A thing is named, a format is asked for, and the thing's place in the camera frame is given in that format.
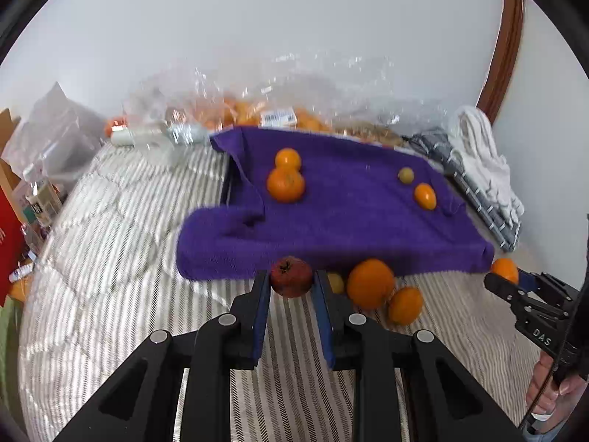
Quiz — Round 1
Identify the small oval orange kumquat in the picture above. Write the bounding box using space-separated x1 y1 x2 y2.
413 183 437 211

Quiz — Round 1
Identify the grey plaid cloth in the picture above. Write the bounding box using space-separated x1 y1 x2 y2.
402 129 520 252

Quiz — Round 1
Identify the cardboard box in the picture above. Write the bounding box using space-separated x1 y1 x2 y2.
0 107 29 222

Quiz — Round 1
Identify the person's right hand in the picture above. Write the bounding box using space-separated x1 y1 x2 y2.
525 352 587 434

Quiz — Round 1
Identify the brown wooden door frame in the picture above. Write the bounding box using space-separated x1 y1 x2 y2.
476 0 525 125

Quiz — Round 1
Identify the purple towel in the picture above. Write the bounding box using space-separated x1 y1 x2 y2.
176 127 494 280

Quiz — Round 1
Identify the red paper bag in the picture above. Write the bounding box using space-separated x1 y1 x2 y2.
0 193 25 306

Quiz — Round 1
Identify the medium orange tangerine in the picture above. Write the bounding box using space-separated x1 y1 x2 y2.
387 286 423 325

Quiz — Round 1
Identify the striped grey white quilt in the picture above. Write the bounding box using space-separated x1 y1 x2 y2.
18 146 539 441

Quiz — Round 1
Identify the large orange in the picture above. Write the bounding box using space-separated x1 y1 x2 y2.
346 259 395 310

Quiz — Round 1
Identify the small plastic bottle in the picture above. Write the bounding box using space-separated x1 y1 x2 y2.
23 165 62 228

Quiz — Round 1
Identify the red small apple-like fruit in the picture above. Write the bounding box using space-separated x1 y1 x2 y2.
269 256 313 298

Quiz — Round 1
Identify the translucent white plastic bag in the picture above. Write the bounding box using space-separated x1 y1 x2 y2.
2 84 106 186

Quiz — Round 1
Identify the clear plastic fruit bag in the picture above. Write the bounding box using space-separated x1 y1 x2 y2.
123 52 446 147

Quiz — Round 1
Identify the orange fruit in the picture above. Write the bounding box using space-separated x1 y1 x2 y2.
490 257 519 285

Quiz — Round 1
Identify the yellow-green round fruit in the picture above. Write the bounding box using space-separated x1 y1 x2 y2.
328 273 345 294

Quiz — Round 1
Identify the rough-skinned mandarin orange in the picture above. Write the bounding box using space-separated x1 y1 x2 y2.
267 166 306 204

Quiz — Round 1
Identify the small round orange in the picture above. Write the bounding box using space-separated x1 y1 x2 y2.
275 148 303 171

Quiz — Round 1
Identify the white folded cloth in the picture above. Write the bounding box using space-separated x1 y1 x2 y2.
447 106 524 227

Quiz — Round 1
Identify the small yellow-green fruit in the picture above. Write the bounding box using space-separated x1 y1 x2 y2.
397 166 415 185

